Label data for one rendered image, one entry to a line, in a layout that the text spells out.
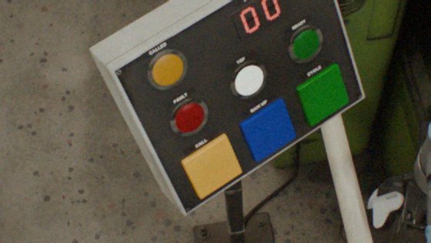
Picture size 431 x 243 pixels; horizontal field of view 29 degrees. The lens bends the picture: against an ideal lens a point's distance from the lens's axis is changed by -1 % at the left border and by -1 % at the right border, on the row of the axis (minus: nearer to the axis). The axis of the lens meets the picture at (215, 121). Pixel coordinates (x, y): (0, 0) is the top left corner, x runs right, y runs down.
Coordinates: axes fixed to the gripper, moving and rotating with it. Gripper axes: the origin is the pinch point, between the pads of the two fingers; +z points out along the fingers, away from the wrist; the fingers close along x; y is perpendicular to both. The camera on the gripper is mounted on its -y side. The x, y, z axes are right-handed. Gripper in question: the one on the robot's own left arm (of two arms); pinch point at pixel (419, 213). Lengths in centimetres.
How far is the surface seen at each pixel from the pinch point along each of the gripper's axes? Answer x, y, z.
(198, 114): -33.4, -1.8, -15.7
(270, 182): -30, -37, 93
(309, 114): -18.9, -9.4, -6.6
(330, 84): -16.6, -13.8, -8.8
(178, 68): -36.3, -4.5, -22.6
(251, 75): -27.4, -8.8, -16.3
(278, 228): -25, -25, 93
